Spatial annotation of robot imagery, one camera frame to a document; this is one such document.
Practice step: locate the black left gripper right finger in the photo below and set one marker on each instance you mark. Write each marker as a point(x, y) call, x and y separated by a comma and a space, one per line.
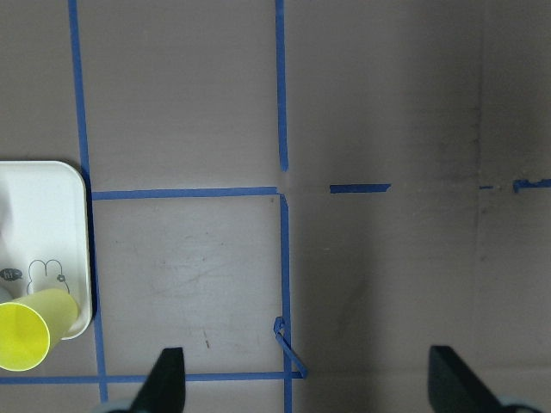
point(454, 387)

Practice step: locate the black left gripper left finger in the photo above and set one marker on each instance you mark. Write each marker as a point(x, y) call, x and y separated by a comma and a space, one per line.
point(164, 388)

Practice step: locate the yellow plastic cup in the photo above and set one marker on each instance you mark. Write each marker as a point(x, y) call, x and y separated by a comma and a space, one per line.
point(32, 325)

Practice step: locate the white rabbit print tray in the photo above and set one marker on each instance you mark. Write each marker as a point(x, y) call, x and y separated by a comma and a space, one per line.
point(44, 233)

